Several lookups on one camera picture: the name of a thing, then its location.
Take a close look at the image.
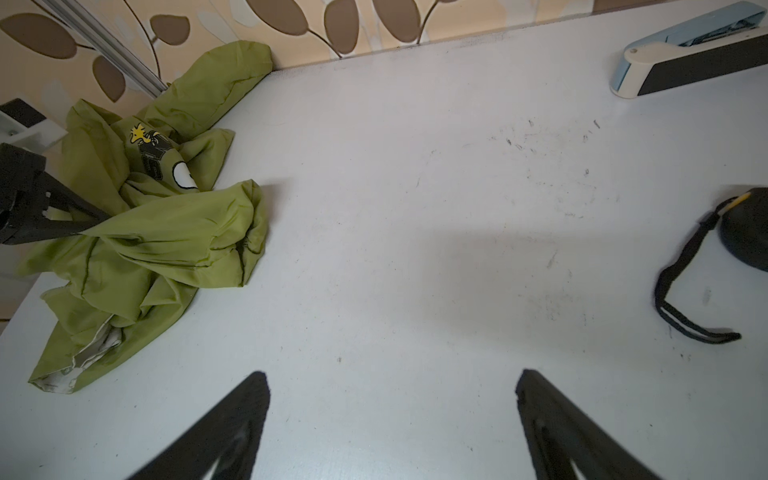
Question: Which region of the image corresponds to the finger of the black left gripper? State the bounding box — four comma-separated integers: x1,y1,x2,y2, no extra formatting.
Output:
1,143,110,245

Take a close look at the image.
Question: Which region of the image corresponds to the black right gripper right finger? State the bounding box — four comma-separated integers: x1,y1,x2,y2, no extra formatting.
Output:
516,369,658,479

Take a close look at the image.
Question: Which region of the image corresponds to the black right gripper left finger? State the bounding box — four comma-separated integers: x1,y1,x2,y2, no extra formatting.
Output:
132,371,271,479

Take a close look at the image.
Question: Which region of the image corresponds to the green zip-up hooded jacket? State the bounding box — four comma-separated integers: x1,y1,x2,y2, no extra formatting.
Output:
19,41,273,394

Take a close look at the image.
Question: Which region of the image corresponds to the light blue white stapler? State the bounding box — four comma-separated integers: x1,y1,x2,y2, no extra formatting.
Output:
609,1,767,99

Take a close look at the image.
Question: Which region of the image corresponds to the aluminium frame strut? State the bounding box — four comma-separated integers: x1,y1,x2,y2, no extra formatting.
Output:
39,0,167,98

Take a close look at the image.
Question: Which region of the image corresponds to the black tape measure with strap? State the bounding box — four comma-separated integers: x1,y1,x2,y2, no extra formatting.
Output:
652,187,767,345

